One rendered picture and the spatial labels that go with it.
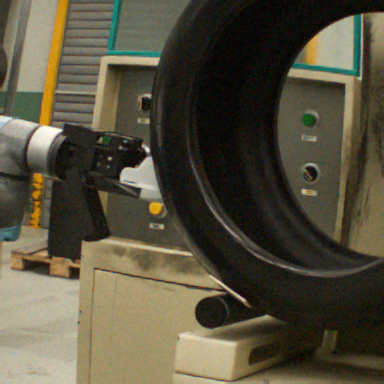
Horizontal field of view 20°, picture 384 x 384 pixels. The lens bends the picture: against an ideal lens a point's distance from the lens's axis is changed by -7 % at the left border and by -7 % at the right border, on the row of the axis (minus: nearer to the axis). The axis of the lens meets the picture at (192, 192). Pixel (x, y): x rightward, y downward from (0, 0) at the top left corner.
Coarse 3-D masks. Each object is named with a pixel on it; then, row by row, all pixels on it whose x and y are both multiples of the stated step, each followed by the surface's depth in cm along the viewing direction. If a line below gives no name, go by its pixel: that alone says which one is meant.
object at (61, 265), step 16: (64, 192) 815; (64, 208) 816; (64, 224) 816; (48, 240) 828; (64, 240) 817; (80, 240) 820; (16, 256) 820; (32, 256) 821; (48, 256) 825; (64, 256) 817; (80, 256) 821; (64, 272) 815
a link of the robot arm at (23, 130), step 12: (0, 120) 177; (12, 120) 176; (0, 132) 175; (12, 132) 174; (24, 132) 173; (0, 144) 174; (12, 144) 173; (24, 144) 172; (0, 156) 174; (12, 156) 174; (24, 156) 172; (0, 168) 174; (12, 168) 174; (24, 168) 174
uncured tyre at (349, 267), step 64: (192, 0) 154; (256, 0) 166; (320, 0) 169; (192, 64) 150; (256, 64) 175; (192, 128) 151; (256, 128) 175; (192, 192) 150; (256, 192) 175; (256, 256) 146; (320, 256) 170; (320, 320) 145
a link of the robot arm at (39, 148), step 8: (40, 128) 173; (48, 128) 173; (56, 128) 174; (40, 136) 172; (48, 136) 171; (56, 136) 171; (32, 144) 172; (40, 144) 171; (48, 144) 170; (32, 152) 171; (40, 152) 171; (48, 152) 170; (32, 160) 172; (40, 160) 171; (48, 160) 171; (32, 168) 173; (40, 168) 172; (48, 168) 171; (48, 176) 173
